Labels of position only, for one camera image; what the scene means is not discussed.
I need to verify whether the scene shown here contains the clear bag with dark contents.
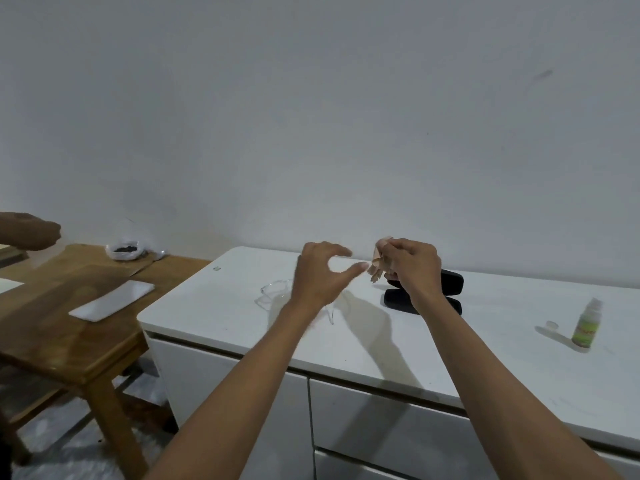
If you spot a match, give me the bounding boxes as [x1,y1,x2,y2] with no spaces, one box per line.
[104,219,169,262]

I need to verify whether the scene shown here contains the person's left forearm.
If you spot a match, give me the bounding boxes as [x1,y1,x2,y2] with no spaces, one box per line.
[143,300,328,480]

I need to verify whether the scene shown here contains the person's right forearm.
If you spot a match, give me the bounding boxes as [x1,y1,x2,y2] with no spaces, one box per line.
[411,290,623,480]

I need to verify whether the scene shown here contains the beige cleaning cloth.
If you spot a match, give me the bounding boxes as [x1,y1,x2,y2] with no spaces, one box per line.
[366,236,396,284]

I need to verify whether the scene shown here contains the wooden table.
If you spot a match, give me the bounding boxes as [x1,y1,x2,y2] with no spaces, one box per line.
[0,243,212,480]

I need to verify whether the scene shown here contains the black glasses case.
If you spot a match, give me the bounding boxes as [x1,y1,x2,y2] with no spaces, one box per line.
[383,269,465,316]

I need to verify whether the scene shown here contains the white cabinet with drawers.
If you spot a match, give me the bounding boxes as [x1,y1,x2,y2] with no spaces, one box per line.
[136,246,640,480]

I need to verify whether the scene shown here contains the person's left hand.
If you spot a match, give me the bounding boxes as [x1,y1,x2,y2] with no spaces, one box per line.
[289,241,369,315]

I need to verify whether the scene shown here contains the person's right hand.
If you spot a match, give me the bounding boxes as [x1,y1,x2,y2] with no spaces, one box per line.
[379,238,444,311]

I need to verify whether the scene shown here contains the white rectangular tray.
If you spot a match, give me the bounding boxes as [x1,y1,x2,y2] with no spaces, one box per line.
[68,280,156,323]

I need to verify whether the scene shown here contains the small white spray bottle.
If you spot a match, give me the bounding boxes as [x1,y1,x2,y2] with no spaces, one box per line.
[571,297,604,352]

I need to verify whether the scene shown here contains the clear frame glasses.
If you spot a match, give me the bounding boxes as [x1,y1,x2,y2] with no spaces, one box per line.
[254,279,337,326]

